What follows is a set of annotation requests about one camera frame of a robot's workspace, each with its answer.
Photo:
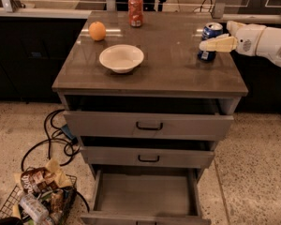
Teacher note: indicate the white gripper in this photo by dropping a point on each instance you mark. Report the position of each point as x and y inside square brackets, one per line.
[249, 38]

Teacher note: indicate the blue pepsi can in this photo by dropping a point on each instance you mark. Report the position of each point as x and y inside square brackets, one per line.
[210, 30]

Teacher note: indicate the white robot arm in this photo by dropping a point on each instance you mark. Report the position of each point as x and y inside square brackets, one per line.
[269, 45]

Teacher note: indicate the orange soda can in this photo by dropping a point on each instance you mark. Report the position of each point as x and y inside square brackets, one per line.
[135, 12]

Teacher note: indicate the grey drawer cabinet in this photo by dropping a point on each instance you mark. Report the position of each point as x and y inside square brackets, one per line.
[170, 79]

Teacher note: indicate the open bottom drawer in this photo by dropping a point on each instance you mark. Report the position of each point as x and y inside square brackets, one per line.
[145, 197]

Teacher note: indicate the white bowl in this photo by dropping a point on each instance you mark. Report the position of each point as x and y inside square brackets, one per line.
[121, 58]

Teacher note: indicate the orange fruit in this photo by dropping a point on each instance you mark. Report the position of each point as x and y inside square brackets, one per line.
[97, 31]

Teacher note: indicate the blue power plug box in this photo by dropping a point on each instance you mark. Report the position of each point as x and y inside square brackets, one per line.
[65, 129]

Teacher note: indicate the brown chip bag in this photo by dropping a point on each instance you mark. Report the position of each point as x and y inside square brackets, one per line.
[37, 180]

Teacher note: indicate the clear plastic bottle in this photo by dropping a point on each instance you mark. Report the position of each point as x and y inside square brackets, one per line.
[34, 208]

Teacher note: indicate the middle drawer with handle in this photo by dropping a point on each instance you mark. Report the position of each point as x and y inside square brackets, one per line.
[147, 157]

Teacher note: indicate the drawer with handle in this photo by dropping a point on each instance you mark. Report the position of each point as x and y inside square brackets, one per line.
[201, 127]
[147, 157]

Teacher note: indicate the top drawer with handle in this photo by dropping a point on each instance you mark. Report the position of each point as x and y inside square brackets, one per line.
[201, 127]

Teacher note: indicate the black wire basket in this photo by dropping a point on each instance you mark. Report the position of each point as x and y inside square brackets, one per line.
[41, 197]

